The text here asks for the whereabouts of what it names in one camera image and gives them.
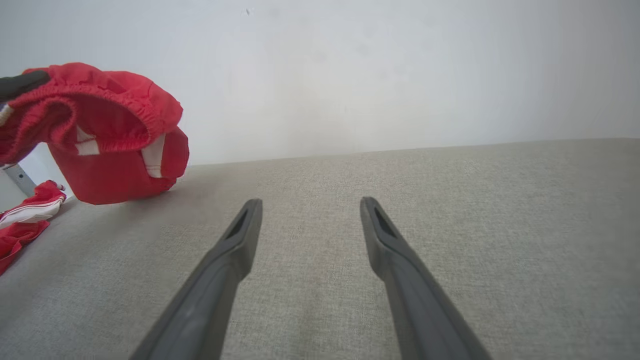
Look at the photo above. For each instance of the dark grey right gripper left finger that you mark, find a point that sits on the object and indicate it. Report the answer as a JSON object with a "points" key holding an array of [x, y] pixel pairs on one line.
{"points": [[210, 290]]}

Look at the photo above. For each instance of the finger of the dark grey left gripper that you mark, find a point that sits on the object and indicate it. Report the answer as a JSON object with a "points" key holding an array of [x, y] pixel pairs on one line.
{"points": [[20, 85]]}

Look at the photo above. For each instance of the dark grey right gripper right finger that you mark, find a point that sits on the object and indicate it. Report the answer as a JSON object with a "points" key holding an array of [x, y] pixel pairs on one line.
{"points": [[420, 310]]}

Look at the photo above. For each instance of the red shorts with white stripe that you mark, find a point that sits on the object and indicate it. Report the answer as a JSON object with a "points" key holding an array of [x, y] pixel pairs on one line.
{"points": [[110, 170]]}

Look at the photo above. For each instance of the metal wall rail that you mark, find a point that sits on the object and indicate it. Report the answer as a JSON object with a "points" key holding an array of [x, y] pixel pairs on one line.
{"points": [[20, 179]]}

